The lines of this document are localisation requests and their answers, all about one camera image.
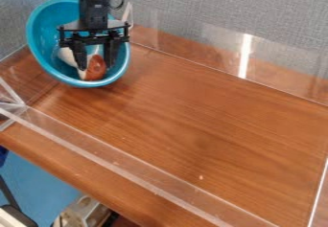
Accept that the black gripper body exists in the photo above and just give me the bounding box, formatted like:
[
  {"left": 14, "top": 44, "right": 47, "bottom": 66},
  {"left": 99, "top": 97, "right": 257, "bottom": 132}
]
[{"left": 57, "top": 0, "right": 130, "bottom": 48}]

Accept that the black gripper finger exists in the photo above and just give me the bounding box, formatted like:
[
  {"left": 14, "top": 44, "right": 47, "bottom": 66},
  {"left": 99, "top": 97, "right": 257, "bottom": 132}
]
[
  {"left": 104, "top": 38, "right": 120, "bottom": 68},
  {"left": 71, "top": 40, "right": 87, "bottom": 71}
]

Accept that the brown and white toy mushroom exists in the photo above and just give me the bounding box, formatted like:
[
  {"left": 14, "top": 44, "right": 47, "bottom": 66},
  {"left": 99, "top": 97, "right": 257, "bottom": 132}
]
[{"left": 57, "top": 48, "right": 107, "bottom": 81}]

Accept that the blue plastic bowl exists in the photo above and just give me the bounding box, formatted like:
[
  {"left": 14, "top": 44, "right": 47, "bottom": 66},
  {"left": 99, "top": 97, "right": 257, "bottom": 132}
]
[{"left": 25, "top": 0, "right": 131, "bottom": 88}]

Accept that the clear acrylic barrier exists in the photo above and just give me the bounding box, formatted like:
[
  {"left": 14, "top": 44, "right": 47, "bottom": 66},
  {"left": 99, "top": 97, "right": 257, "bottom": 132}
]
[{"left": 0, "top": 1, "right": 328, "bottom": 227}]

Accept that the grey box under table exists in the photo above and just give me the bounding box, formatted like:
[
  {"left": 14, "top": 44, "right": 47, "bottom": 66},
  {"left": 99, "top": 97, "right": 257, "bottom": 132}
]
[{"left": 51, "top": 195, "right": 111, "bottom": 227}]

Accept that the black and white chair part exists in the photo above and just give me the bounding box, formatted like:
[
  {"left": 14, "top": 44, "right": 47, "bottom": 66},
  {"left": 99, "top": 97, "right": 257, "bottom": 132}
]
[{"left": 0, "top": 175, "right": 39, "bottom": 227}]

